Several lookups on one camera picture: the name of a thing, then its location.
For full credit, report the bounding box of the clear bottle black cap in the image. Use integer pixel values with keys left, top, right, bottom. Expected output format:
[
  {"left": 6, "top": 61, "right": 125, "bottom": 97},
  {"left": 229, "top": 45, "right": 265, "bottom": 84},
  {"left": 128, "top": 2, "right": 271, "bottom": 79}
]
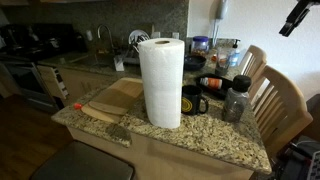
[{"left": 223, "top": 75, "right": 252, "bottom": 122}]

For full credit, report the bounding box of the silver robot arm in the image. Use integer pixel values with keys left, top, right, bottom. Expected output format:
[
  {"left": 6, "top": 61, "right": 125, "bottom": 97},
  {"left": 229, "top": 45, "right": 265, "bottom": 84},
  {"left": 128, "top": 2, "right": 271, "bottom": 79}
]
[{"left": 279, "top": 0, "right": 320, "bottom": 37}]

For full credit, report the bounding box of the small red object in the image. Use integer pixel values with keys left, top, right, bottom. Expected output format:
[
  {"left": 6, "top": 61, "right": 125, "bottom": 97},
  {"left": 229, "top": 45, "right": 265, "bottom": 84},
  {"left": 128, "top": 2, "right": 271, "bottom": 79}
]
[{"left": 73, "top": 103, "right": 82, "bottom": 110}]

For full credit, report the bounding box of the open wooden drawer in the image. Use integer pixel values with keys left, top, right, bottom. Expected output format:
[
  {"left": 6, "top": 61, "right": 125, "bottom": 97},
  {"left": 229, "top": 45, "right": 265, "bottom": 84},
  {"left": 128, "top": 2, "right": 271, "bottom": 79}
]
[{"left": 37, "top": 65, "right": 68, "bottom": 99}]

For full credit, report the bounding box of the white paper towel roll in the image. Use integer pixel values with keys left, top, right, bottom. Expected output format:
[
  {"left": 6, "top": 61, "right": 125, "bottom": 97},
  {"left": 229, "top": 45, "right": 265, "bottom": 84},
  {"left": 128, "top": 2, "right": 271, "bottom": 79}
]
[{"left": 138, "top": 38, "right": 185, "bottom": 129}]

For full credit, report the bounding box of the black mug yellow logo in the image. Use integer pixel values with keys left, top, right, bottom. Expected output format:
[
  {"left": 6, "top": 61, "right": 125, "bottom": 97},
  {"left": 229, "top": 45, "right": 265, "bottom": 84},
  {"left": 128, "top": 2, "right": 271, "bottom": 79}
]
[{"left": 181, "top": 85, "right": 209, "bottom": 115}]

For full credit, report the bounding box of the large wooden cutting board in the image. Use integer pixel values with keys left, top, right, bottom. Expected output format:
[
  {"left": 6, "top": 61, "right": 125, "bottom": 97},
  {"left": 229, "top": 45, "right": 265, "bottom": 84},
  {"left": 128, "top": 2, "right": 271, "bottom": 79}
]
[{"left": 89, "top": 77, "right": 143, "bottom": 115}]

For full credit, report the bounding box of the dark blue bowl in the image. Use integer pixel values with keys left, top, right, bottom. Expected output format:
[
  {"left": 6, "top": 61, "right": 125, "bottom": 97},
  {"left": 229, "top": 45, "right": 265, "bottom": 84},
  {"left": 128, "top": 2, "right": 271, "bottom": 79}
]
[{"left": 184, "top": 55, "right": 206, "bottom": 71}]

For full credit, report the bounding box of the dish rack with plate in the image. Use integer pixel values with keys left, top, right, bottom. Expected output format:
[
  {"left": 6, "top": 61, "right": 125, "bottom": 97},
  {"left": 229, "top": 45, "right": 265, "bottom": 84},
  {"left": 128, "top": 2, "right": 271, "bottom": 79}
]
[{"left": 123, "top": 30, "right": 150, "bottom": 65}]

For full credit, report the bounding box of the small white container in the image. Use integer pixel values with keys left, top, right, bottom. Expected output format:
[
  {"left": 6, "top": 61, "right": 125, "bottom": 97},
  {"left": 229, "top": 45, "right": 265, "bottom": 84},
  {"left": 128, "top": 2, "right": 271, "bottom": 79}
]
[{"left": 114, "top": 56, "right": 124, "bottom": 72}]

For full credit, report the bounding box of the black plastic tray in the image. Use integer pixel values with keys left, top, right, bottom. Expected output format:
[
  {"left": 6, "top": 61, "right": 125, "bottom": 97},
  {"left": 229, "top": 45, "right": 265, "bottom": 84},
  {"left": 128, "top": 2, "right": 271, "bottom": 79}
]
[{"left": 195, "top": 73, "right": 233, "bottom": 100}]

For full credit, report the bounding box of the orange white pill bottle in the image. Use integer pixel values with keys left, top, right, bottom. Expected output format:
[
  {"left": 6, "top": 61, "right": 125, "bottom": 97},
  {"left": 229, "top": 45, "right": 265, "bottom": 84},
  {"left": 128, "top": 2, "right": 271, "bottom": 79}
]
[{"left": 200, "top": 77, "right": 222, "bottom": 89}]

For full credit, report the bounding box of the jar with blue lid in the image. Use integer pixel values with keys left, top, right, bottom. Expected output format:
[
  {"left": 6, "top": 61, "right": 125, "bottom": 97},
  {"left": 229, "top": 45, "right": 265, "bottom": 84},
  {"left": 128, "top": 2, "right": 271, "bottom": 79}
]
[{"left": 191, "top": 36, "right": 209, "bottom": 56}]

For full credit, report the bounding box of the clear drinking glass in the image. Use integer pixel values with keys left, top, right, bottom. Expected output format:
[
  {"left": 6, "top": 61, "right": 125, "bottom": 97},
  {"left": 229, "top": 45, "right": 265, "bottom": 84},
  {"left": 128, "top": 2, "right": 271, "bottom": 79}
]
[{"left": 215, "top": 47, "right": 230, "bottom": 76}]

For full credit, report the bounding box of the soap pump bottle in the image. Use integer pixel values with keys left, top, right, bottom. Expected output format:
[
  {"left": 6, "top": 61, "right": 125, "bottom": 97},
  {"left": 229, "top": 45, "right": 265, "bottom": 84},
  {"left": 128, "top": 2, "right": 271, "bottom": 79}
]
[{"left": 230, "top": 39, "right": 241, "bottom": 67}]

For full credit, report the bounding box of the chrome kitchen faucet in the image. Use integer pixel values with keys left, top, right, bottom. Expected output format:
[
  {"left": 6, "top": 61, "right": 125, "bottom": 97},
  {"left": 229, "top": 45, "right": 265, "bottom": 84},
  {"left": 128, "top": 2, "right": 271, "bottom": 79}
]
[{"left": 96, "top": 23, "right": 116, "bottom": 54}]

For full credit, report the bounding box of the far wooden chair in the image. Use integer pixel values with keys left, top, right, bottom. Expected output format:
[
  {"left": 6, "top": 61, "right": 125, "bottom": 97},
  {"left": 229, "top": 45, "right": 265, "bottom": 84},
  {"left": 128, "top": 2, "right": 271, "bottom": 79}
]
[{"left": 239, "top": 45, "right": 267, "bottom": 94}]

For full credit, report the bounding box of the wooden chair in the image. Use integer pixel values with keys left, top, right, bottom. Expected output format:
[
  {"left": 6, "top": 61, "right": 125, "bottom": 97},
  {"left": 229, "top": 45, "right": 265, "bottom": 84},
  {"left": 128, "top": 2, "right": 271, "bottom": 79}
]
[
  {"left": 239, "top": 45, "right": 267, "bottom": 94},
  {"left": 250, "top": 65, "right": 313, "bottom": 157}
]

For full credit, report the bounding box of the grey stool seat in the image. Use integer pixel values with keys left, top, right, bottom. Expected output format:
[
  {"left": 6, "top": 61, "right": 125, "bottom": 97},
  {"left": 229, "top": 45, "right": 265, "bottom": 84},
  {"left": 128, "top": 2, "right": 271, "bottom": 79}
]
[{"left": 30, "top": 141, "right": 134, "bottom": 180}]

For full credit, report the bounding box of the near wooden chair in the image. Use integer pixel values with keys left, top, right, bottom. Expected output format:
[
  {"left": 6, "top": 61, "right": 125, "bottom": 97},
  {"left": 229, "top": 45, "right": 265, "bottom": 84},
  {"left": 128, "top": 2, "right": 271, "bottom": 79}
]
[{"left": 250, "top": 65, "right": 313, "bottom": 157}]

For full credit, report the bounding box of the black stove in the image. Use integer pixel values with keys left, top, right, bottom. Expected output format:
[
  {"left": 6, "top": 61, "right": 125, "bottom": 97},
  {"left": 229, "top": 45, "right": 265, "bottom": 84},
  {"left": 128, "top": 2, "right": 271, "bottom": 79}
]
[{"left": 0, "top": 23, "right": 76, "bottom": 113}]

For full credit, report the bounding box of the black equipment lower right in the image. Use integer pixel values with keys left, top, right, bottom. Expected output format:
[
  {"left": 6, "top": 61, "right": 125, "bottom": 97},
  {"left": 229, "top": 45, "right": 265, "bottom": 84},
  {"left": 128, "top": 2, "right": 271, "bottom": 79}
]
[{"left": 272, "top": 136, "right": 320, "bottom": 180}]

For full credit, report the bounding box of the white wall phone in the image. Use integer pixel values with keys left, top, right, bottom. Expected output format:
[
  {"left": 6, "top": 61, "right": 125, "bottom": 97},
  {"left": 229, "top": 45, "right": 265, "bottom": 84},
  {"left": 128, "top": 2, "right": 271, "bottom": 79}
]
[{"left": 213, "top": 0, "right": 228, "bottom": 46}]

